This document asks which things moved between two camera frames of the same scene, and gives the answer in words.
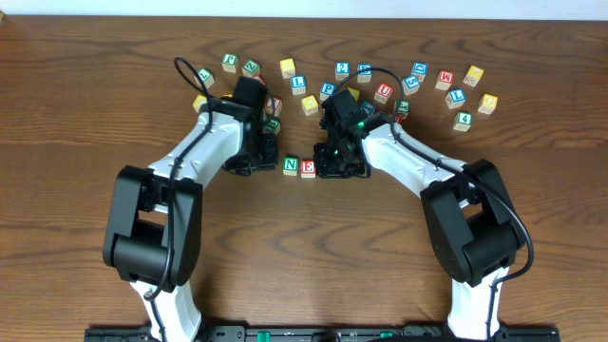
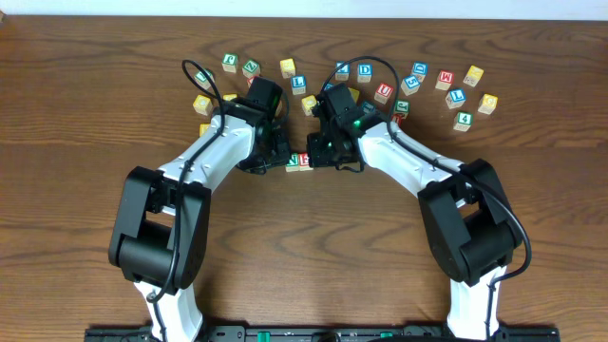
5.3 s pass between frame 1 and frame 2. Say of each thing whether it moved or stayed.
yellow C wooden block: stayed
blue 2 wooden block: stayed
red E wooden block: moved
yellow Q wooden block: stayed
